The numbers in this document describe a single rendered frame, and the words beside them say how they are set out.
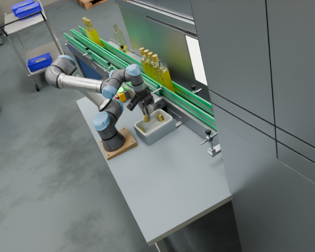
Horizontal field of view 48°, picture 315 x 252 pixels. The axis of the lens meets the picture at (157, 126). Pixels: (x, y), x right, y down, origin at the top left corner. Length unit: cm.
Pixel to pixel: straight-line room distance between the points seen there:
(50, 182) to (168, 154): 171
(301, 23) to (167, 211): 123
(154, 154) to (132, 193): 31
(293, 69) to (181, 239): 188
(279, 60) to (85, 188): 255
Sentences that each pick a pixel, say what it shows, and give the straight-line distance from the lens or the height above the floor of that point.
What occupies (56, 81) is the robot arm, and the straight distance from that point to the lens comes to 213.
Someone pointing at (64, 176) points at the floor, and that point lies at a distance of 355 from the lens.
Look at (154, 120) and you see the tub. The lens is 238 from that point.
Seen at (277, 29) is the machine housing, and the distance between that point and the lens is 100.
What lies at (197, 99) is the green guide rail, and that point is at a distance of 219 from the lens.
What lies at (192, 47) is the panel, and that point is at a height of 123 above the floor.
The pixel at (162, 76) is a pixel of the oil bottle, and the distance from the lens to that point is 231.
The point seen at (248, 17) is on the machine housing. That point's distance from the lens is 106.
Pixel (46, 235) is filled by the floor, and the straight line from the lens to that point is 317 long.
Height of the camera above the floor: 219
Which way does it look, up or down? 37 degrees down
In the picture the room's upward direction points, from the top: 19 degrees counter-clockwise
